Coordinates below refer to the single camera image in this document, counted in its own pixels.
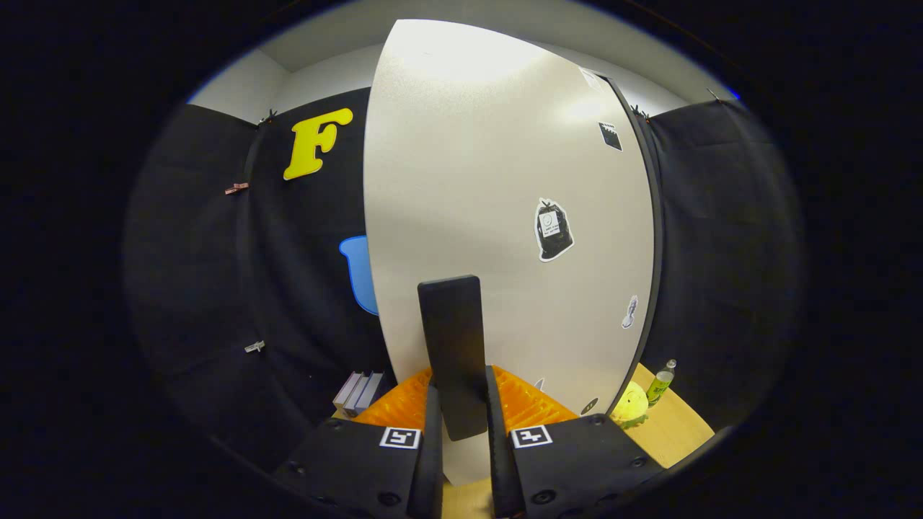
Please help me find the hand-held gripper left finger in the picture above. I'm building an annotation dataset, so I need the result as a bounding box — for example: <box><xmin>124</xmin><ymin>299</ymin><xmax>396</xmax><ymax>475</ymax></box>
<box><xmin>273</xmin><ymin>368</ymin><xmax>444</xmax><ymax>519</ymax></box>

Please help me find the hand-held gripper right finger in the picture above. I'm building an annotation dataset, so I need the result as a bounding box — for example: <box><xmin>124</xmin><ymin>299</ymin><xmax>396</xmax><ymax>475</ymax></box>
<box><xmin>485</xmin><ymin>364</ymin><xmax>666</xmax><ymax>519</ymax></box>

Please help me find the black door handle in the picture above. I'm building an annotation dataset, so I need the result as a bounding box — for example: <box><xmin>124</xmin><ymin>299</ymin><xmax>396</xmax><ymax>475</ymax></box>
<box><xmin>417</xmin><ymin>275</ymin><xmax>490</xmax><ymax>442</ymax></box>

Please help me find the blue book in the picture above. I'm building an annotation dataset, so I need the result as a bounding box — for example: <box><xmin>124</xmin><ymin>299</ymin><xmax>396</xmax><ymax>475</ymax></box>
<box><xmin>353</xmin><ymin>372</ymin><xmax>384</xmax><ymax>417</ymax></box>

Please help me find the yellow pineapple plush toy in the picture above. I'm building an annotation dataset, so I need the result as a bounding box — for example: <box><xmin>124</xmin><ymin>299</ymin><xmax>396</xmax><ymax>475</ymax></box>
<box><xmin>609</xmin><ymin>381</ymin><xmax>650</xmax><ymax>431</ymax></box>

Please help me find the green drink bottle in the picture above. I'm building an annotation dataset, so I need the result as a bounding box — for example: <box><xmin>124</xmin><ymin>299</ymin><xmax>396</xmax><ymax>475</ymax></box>
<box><xmin>645</xmin><ymin>359</ymin><xmax>677</xmax><ymax>408</ymax></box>

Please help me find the black backdrop cloth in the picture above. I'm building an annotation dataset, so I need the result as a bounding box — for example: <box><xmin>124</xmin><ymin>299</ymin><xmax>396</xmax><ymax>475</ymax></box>
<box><xmin>123</xmin><ymin>86</ymin><xmax>805</xmax><ymax>469</ymax></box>

